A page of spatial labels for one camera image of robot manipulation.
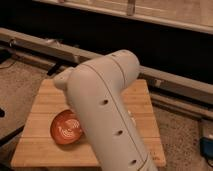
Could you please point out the wooden table board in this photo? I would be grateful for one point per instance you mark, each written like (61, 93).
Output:
(36, 148)

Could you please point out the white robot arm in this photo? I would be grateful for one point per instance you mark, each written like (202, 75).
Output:
(93, 90)

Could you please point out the blue device on floor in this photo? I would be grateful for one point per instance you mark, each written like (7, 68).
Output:
(206, 147)

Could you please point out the orange ceramic bowl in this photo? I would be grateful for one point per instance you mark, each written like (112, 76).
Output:
(65, 128)

